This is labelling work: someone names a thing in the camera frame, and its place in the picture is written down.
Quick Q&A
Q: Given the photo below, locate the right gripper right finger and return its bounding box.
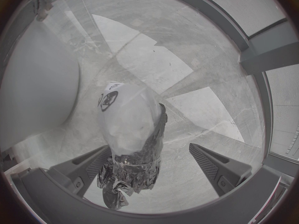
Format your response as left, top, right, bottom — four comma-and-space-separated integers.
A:
188, 143, 252, 199

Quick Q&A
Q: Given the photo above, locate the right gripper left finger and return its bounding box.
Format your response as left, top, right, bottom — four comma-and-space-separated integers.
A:
49, 145, 110, 198

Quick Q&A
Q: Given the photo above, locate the crumpled black plastic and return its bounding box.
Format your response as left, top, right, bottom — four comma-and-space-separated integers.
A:
96, 103, 168, 210

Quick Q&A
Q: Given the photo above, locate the white trash bin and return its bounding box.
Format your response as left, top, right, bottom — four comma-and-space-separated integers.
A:
0, 20, 81, 149

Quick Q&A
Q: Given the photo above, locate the clear printed wrapper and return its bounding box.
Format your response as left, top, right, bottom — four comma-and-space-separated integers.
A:
97, 81, 165, 165

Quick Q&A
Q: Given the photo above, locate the window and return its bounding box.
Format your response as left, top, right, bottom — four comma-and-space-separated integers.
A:
182, 0, 299, 165

